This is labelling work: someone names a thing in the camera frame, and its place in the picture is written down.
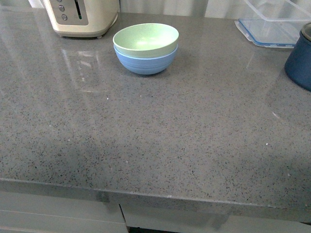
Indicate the clear plastic food container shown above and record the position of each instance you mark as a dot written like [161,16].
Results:
[272,23]

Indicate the white cabinet drawer left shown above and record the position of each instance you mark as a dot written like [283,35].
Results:
[25,213]

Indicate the white cabinet drawer right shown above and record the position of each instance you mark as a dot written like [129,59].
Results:
[179,221]

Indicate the cream toaster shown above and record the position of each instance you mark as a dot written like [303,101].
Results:
[82,18]

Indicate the white curtain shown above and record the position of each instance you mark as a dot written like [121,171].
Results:
[232,9]

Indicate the blue bowl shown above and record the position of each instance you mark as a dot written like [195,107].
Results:
[146,66]

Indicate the white cabinet drawer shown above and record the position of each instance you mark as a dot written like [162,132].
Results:
[179,221]
[25,213]

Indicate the green bowl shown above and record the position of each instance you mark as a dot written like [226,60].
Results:
[147,40]

